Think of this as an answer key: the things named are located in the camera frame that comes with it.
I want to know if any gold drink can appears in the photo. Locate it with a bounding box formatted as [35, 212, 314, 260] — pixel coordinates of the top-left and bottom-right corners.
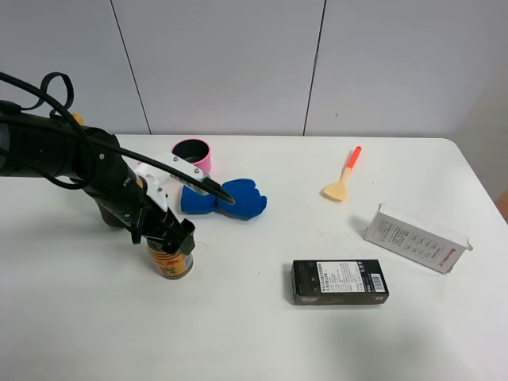
[147, 241, 194, 280]

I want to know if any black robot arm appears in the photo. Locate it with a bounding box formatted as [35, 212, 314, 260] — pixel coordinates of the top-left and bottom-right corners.
[1, 101, 195, 256]

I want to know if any black cardboard box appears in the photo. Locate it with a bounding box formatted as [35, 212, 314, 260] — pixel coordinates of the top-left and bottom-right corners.
[291, 260, 390, 306]

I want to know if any blue rolled towel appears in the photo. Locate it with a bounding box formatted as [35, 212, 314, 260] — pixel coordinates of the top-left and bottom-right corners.
[180, 179, 267, 221]

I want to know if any black cable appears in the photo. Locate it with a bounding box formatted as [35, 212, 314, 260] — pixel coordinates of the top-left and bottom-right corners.
[0, 71, 237, 246]

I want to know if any pink toy saucepan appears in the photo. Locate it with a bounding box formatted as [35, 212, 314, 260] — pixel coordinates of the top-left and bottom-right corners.
[171, 139, 212, 173]

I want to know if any orange handled toy spatula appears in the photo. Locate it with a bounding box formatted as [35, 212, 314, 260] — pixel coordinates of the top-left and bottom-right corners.
[321, 146, 362, 202]

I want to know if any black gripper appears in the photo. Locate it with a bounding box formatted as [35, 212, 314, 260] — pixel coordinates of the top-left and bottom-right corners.
[130, 195, 195, 254]

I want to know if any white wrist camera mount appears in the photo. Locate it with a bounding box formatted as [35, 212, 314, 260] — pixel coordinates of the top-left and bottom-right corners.
[134, 152, 210, 212]

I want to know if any white cardboard box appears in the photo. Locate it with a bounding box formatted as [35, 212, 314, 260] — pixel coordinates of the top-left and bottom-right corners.
[364, 203, 473, 274]

